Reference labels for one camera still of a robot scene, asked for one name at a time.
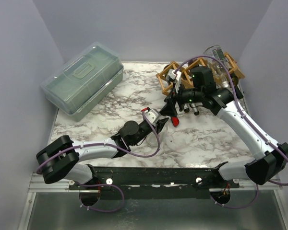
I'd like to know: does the clear flask bottle black cap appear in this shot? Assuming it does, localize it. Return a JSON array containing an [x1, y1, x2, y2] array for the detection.
[[145, 125, 168, 147]]

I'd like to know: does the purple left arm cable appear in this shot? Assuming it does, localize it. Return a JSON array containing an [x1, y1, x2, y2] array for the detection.
[[36, 112, 160, 213]]

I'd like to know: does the aluminium rail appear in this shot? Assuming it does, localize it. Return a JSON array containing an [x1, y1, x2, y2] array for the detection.
[[28, 170, 283, 193]]

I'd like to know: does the clear glass bottle blue cap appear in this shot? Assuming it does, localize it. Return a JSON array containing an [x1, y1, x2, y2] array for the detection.
[[203, 45, 233, 89]]

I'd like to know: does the red black corkscrew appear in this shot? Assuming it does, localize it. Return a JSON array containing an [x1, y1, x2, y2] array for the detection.
[[171, 116, 180, 127]]

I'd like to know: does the green plastic toolbox clear lid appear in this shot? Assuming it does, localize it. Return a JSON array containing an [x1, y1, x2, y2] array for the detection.
[[41, 42, 124, 122]]

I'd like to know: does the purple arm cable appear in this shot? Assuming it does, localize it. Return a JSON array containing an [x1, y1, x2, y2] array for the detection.
[[36, 112, 160, 213], [175, 56, 288, 209]]

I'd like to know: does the wooden wine rack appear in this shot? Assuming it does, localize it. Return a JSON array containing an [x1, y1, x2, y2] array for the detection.
[[156, 52, 245, 95]]

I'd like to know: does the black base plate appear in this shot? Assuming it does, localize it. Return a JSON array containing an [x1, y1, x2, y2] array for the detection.
[[66, 165, 253, 205]]

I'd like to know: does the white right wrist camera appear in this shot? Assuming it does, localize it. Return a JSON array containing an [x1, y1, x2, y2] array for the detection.
[[168, 69, 181, 86]]

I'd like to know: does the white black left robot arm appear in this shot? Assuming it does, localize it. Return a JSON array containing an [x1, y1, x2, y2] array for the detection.
[[36, 115, 168, 189]]

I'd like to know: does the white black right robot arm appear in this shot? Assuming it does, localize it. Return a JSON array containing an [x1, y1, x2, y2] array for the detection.
[[160, 66, 288, 188]]

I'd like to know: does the green bottle Italia label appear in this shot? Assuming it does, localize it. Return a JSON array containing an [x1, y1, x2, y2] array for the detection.
[[163, 64, 191, 114]]

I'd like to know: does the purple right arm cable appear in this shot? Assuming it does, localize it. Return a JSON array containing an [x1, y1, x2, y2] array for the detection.
[[175, 56, 288, 209]]

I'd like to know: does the green wine bottle far right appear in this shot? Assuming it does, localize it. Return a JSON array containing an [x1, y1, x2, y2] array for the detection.
[[230, 72, 243, 100]]

